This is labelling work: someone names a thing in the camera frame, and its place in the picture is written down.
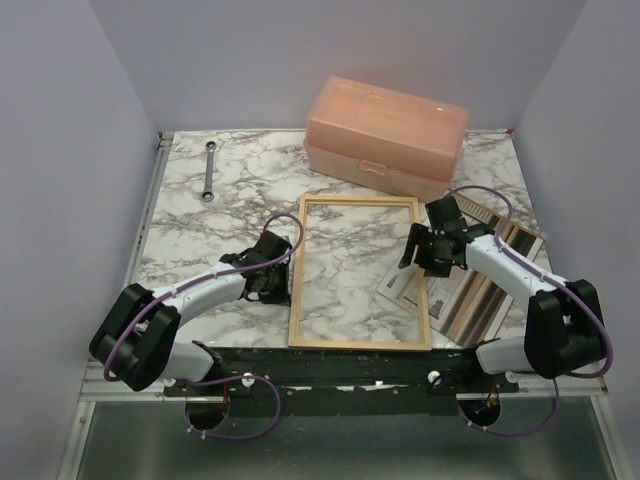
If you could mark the silver ratchet wrench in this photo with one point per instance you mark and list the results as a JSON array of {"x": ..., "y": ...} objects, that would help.
[{"x": 207, "y": 194}]

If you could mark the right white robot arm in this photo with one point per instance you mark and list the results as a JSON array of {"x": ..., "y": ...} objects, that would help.
[{"x": 564, "y": 328}]

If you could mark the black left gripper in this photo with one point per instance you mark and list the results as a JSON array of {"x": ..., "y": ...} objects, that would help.
[{"x": 282, "y": 297}]

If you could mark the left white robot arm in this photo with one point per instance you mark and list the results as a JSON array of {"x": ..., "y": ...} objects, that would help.
[{"x": 137, "y": 343}]

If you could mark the translucent orange plastic box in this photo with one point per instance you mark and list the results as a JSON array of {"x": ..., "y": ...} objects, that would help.
[{"x": 384, "y": 139}]

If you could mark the photo print with window scene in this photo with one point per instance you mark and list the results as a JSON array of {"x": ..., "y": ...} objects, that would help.
[{"x": 466, "y": 308}]

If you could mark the light wooden picture frame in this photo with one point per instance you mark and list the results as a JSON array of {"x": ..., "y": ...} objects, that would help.
[{"x": 351, "y": 242}]

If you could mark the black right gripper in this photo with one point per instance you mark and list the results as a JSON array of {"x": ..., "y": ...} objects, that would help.
[{"x": 419, "y": 234}]

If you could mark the black table edge rail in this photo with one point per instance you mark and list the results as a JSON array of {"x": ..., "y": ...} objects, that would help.
[{"x": 248, "y": 382}]

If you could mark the aluminium side rail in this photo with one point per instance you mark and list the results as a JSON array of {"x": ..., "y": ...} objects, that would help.
[{"x": 166, "y": 140}]

